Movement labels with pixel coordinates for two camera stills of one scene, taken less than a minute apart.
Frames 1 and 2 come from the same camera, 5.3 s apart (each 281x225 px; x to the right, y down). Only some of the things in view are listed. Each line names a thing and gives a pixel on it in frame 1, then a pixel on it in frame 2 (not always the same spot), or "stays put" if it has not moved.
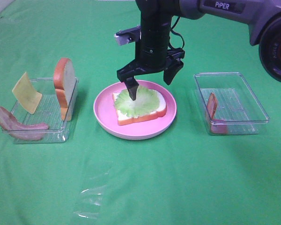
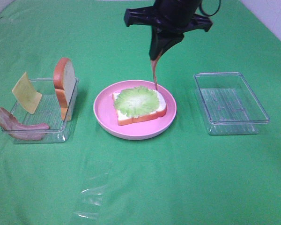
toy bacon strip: (217, 126) to (153, 63)
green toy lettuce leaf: (146, 101) stays put
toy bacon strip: (7, 121) stays put
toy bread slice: (123, 119) stays put
